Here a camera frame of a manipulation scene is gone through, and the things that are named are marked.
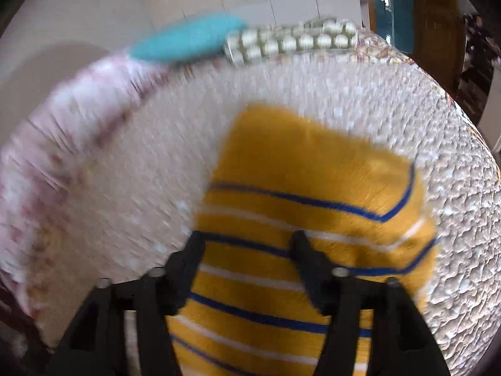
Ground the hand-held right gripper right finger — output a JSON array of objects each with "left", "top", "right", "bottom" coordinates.
[{"left": 290, "top": 230, "right": 451, "bottom": 376}]

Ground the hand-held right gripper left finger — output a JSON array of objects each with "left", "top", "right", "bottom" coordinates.
[{"left": 51, "top": 230, "right": 206, "bottom": 376}]

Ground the yellow striped knit sweater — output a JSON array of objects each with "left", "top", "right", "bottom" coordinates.
[{"left": 164, "top": 104, "right": 439, "bottom": 376}]

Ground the cluttered clothes shelf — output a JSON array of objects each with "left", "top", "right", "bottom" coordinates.
[{"left": 456, "top": 13, "right": 501, "bottom": 128}]

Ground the beige quilted bedspread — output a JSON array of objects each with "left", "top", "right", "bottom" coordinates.
[{"left": 35, "top": 31, "right": 501, "bottom": 376}]

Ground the pink floral quilt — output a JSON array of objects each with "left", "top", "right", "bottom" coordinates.
[{"left": 0, "top": 47, "right": 171, "bottom": 316}]

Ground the olive patterned bolster pillow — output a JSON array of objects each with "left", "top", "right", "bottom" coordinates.
[{"left": 222, "top": 17, "right": 359, "bottom": 68}]

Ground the teal pillow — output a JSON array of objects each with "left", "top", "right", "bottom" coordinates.
[{"left": 128, "top": 13, "right": 246, "bottom": 64}]

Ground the pale rounded headboard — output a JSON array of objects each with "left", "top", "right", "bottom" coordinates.
[{"left": 0, "top": 42, "right": 120, "bottom": 145}]

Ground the wooden door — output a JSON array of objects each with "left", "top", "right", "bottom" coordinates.
[{"left": 407, "top": 0, "right": 468, "bottom": 100}]

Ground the dark teal door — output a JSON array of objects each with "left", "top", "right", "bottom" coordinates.
[{"left": 369, "top": 0, "right": 416, "bottom": 55}]

